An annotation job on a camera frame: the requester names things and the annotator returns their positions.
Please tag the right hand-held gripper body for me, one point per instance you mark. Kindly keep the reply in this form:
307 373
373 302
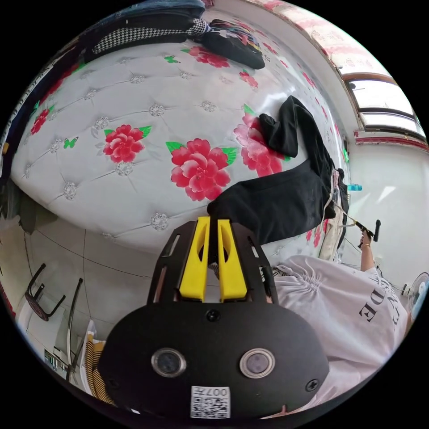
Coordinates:
364 228

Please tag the black pants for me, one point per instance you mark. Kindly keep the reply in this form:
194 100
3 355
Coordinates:
285 204

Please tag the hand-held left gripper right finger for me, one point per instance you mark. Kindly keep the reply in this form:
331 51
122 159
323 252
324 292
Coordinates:
232 268

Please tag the pink printed curtain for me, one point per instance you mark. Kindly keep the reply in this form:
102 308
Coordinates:
328 30

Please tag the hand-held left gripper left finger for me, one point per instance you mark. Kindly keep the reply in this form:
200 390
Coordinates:
193 261

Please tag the window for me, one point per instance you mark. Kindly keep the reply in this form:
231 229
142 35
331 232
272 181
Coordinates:
385 100

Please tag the person's right forearm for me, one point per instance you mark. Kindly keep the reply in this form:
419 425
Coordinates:
367 259

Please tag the electric fan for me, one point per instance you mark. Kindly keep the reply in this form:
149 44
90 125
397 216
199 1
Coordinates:
417 293

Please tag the person's body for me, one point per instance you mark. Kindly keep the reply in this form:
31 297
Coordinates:
338 321

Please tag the beige and black clothes heap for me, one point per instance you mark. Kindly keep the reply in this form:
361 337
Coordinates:
333 234

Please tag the pile of clothes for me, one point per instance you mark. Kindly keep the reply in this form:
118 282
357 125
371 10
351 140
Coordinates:
187 30

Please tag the yellow striped cloth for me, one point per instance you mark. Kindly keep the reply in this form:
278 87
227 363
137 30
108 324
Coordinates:
95 365

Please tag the person's right hand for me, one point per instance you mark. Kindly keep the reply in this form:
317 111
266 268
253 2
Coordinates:
364 240

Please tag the bed with floral quilt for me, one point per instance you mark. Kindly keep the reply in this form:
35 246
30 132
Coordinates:
140 100

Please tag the black metal stool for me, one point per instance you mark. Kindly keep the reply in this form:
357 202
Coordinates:
42 298

